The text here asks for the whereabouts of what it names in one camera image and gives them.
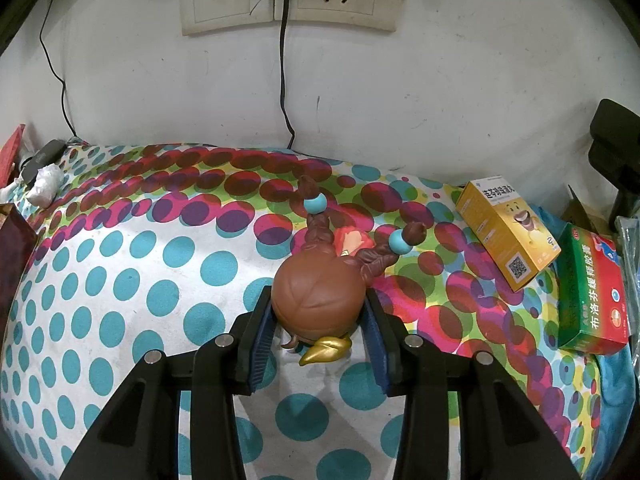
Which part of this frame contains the thin black wall cable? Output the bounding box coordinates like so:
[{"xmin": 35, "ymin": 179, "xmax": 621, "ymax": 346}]
[{"xmin": 38, "ymin": 0, "xmax": 79, "ymax": 141}]

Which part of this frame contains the red paper bag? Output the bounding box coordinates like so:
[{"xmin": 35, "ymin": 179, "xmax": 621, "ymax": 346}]
[{"xmin": 0, "ymin": 124, "xmax": 26, "ymax": 188}]

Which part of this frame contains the black power cable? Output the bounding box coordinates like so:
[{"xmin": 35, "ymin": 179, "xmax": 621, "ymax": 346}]
[{"xmin": 278, "ymin": 0, "xmax": 298, "ymax": 151}]

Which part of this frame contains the brown braided doll figurine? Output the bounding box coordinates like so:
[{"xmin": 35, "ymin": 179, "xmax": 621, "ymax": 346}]
[{"xmin": 271, "ymin": 176, "xmax": 426, "ymax": 366}]

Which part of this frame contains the orange medicine box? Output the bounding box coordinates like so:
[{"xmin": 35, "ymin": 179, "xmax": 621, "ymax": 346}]
[{"xmin": 457, "ymin": 176, "xmax": 561, "ymax": 292}]

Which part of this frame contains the red green medicine box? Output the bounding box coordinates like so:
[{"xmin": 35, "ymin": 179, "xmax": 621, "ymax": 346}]
[{"xmin": 556, "ymin": 224, "xmax": 628, "ymax": 356}]

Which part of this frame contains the black set-top box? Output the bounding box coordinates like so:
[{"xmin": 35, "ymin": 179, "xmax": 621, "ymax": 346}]
[{"xmin": 21, "ymin": 140, "xmax": 66, "ymax": 184}]

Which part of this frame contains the polka dot bed cloth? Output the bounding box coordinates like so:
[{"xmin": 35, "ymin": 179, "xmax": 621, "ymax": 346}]
[{"xmin": 1, "ymin": 144, "xmax": 636, "ymax": 479}]

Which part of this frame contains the white crumpled tissue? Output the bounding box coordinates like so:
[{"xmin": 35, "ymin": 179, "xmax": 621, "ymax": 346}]
[{"xmin": 26, "ymin": 164, "xmax": 64, "ymax": 208}]

